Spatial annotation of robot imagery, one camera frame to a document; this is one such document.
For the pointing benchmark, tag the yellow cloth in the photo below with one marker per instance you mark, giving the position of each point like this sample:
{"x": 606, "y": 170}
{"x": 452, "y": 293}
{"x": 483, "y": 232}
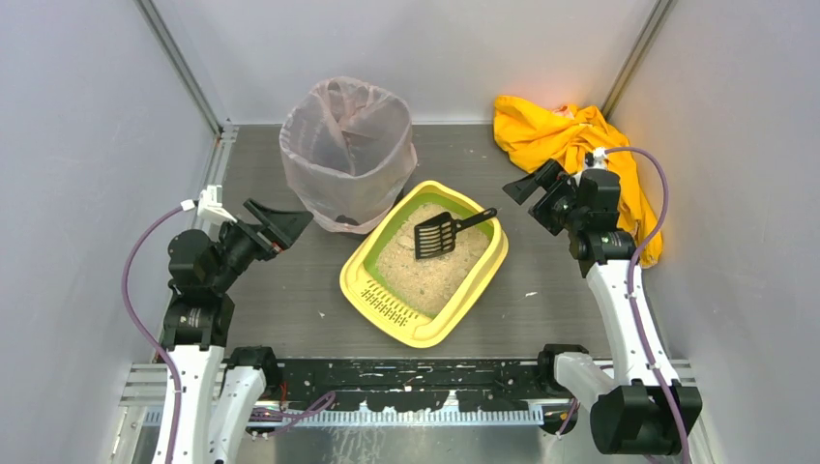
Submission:
{"x": 531, "y": 135}

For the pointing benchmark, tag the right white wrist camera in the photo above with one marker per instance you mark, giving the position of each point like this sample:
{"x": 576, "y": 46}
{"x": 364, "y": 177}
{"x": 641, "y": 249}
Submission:
{"x": 596, "y": 159}

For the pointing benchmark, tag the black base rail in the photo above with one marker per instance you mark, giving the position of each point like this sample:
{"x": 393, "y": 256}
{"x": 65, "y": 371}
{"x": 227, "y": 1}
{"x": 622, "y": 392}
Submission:
{"x": 413, "y": 385}

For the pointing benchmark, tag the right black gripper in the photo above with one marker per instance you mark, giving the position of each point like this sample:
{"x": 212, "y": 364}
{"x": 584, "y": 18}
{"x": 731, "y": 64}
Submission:
{"x": 546, "y": 196}

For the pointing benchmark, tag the yellow litter box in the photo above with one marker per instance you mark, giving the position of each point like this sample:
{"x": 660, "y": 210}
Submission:
{"x": 419, "y": 302}

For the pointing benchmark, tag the trash bin with pink bag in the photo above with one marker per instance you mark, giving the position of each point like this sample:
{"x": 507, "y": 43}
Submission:
{"x": 347, "y": 153}

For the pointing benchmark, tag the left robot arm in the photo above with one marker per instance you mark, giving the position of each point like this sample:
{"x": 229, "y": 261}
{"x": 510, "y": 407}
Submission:
{"x": 210, "y": 394}

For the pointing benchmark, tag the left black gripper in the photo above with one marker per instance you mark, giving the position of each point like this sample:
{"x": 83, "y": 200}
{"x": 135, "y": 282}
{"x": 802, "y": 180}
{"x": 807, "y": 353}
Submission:
{"x": 263, "y": 234}

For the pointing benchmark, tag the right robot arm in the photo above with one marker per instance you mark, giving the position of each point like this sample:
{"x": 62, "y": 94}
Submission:
{"x": 641, "y": 407}

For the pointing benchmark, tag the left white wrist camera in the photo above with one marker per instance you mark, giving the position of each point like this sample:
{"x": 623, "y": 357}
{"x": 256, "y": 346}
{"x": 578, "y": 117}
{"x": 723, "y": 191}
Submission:
{"x": 209, "y": 206}

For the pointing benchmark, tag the black litter scoop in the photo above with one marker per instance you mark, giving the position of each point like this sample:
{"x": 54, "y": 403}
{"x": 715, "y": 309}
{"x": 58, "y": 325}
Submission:
{"x": 436, "y": 236}

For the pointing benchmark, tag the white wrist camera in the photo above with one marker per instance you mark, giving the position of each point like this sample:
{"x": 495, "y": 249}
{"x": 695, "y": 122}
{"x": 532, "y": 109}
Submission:
{"x": 209, "y": 206}
{"x": 596, "y": 159}

